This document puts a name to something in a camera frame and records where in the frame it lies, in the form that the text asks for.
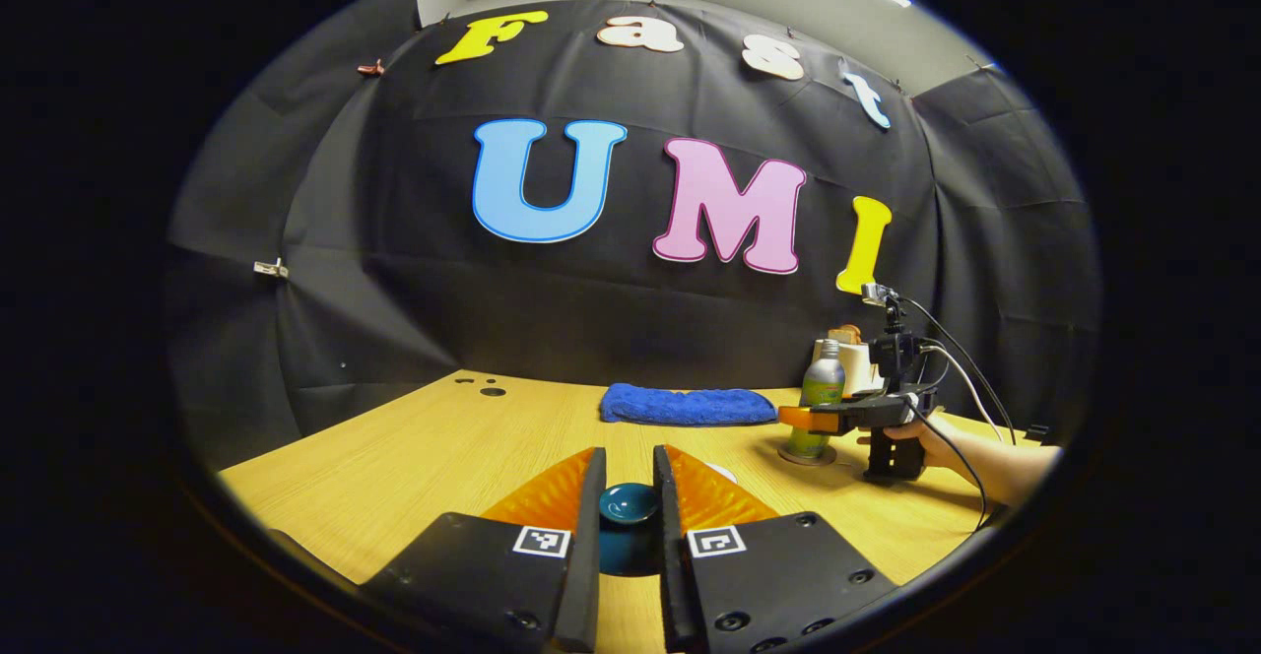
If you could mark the teal teacup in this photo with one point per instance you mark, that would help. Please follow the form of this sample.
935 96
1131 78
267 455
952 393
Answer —
726 475

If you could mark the silver clip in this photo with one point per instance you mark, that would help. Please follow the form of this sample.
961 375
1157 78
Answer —
271 268

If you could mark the silver green water bottle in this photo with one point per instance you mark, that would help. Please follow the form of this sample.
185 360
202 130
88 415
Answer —
823 383

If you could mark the round brown coaster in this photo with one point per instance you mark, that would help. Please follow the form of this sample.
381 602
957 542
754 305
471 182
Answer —
808 458

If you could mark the blue towel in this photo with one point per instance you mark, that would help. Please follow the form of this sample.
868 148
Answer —
690 405

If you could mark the small dark object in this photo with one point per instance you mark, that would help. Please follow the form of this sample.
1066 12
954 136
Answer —
1035 432

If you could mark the white toaster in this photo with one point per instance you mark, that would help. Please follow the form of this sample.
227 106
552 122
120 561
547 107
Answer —
859 368

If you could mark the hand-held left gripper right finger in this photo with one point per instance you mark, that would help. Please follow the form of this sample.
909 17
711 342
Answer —
668 536

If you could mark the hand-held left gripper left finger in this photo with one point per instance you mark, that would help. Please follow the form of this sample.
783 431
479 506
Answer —
591 536

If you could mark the toast slice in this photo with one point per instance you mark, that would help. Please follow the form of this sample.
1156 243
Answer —
845 334

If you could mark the black backdrop cloth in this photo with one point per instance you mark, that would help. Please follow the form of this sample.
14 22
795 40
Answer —
443 280

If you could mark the teal teacup lid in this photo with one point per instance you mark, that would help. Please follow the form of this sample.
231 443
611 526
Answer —
629 502

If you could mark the copper clip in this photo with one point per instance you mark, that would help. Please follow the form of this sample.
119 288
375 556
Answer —
371 68

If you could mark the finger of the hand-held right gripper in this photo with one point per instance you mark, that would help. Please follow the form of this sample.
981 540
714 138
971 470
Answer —
857 414

